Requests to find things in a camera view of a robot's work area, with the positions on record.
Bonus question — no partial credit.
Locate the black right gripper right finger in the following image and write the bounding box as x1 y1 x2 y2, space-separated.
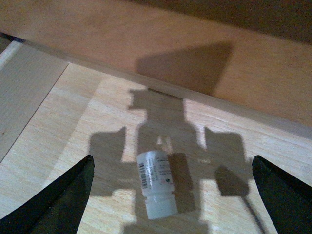
252 156 312 234

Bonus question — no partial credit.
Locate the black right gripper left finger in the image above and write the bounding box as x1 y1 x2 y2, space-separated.
0 155 95 234

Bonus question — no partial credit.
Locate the white medicine bottle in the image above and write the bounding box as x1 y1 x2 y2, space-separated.
137 150 178 220

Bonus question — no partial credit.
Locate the wooden drawer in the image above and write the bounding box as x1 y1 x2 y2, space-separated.
0 0 312 234

